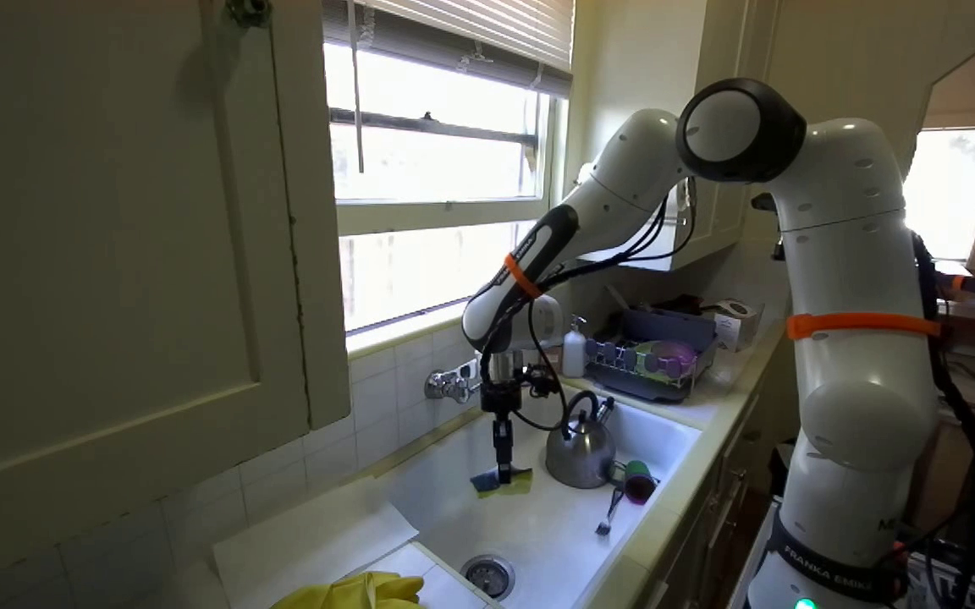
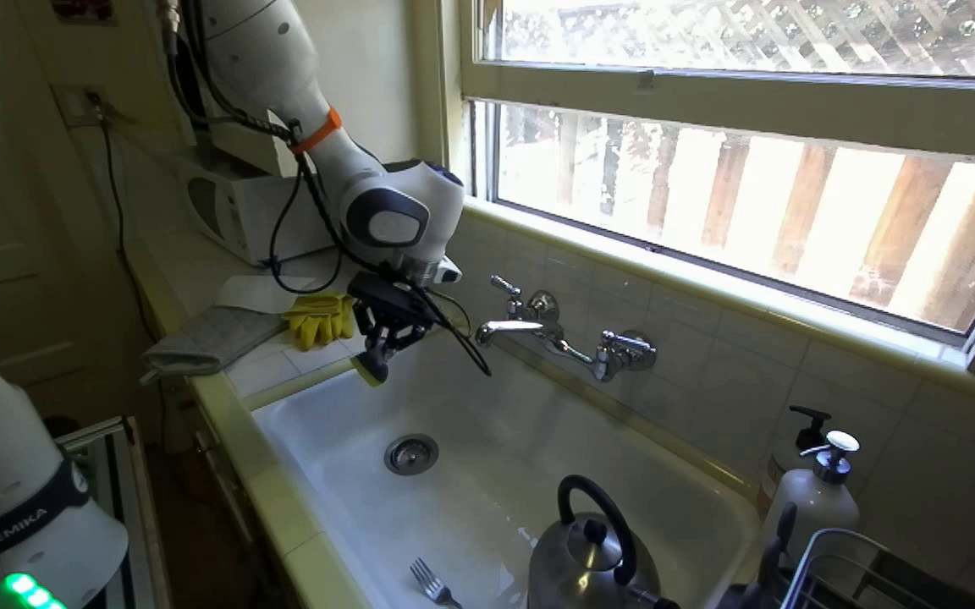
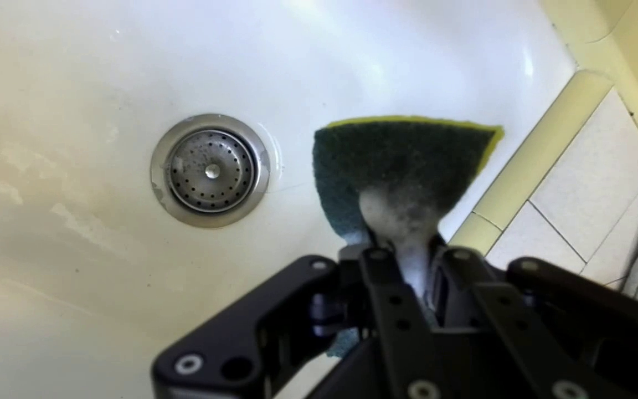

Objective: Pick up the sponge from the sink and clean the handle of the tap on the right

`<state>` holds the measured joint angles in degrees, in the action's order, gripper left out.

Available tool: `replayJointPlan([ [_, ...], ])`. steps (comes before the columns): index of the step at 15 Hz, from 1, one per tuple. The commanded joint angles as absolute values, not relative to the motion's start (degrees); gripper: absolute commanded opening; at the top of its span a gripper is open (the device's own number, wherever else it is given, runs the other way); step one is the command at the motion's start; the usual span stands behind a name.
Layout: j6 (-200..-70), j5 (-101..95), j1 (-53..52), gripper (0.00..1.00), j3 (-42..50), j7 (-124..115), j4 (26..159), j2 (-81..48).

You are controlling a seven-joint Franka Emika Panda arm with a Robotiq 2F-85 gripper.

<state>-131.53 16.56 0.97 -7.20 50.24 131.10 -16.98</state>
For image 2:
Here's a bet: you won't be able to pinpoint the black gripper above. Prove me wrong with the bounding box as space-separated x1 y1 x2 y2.
347 272 439 372

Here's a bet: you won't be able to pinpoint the metal sink drain strainer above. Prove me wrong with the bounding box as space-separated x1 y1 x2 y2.
384 432 445 479

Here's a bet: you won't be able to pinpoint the white sink basin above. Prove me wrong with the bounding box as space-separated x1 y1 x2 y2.
246 326 766 609

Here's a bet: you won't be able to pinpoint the yellow rubber gloves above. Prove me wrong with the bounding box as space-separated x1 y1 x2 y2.
281 287 360 354

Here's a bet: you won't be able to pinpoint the grey folded cloth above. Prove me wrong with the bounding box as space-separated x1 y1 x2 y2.
138 301 288 382

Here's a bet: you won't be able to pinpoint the white countertop appliance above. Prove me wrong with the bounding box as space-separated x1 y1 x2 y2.
188 139 347 272

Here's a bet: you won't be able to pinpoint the kitchen window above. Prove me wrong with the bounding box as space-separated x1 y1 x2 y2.
439 0 975 377

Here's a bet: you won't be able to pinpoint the dark pump bottle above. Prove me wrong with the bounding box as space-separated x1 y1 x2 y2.
787 404 835 457

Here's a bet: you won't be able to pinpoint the white soap pump bottle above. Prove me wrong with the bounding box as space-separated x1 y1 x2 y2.
762 425 868 569

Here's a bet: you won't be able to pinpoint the dish drying rack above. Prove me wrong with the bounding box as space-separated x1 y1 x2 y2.
722 520 975 609

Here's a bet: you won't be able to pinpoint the chrome wall tap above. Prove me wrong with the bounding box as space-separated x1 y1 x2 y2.
473 272 664 387

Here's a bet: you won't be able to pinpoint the thin black wall cord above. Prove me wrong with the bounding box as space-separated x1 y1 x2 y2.
86 96 167 344

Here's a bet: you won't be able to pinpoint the steel kettle with black handle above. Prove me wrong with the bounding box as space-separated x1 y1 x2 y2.
524 470 683 609

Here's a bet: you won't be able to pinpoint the white wire cart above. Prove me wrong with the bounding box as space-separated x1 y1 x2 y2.
54 412 177 609

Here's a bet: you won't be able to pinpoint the wall power outlet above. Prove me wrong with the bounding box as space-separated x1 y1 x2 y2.
52 81 109 133

